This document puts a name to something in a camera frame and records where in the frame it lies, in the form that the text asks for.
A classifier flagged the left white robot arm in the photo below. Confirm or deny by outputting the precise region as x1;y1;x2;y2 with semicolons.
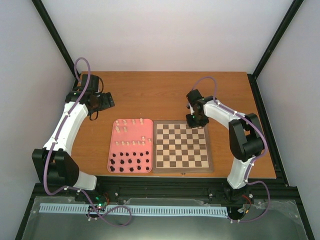
31;74;115;202

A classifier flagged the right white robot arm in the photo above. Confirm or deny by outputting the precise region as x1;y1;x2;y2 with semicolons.
186;89;268;203

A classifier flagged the left circuit board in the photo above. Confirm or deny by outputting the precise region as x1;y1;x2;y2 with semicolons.
95;192;110;209

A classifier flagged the wooden chessboard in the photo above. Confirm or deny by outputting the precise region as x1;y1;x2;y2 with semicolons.
152;120;214;174

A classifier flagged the pink plastic tray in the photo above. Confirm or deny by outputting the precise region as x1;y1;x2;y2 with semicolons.
107;118;154;174

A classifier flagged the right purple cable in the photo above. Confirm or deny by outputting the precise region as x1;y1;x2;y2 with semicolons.
191;76;271;224

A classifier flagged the purple cable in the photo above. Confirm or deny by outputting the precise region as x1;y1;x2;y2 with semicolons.
43;57;132;227
191;76;271;224

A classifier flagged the black aluminium frame rail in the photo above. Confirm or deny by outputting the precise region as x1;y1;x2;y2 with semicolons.
32;174;300;203

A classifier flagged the left black frame post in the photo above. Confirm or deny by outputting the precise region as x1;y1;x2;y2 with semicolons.
31;0;79;78

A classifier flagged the black frame post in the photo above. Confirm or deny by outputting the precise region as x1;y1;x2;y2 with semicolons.
251;0;305;79
31;0;79;78

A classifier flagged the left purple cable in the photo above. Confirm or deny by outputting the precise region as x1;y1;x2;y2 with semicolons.
43;57;132;227

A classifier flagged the light blue cable duct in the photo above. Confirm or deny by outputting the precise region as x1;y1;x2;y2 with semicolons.
38;203;228;218

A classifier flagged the right black frame post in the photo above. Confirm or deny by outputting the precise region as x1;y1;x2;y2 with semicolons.
251;0;305;79

